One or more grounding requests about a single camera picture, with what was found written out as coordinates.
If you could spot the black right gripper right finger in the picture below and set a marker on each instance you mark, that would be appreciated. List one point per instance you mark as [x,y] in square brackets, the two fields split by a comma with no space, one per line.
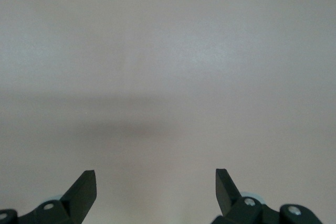
[227,195]

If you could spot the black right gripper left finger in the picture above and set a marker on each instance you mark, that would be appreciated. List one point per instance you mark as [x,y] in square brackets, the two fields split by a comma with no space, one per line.
[78,195]

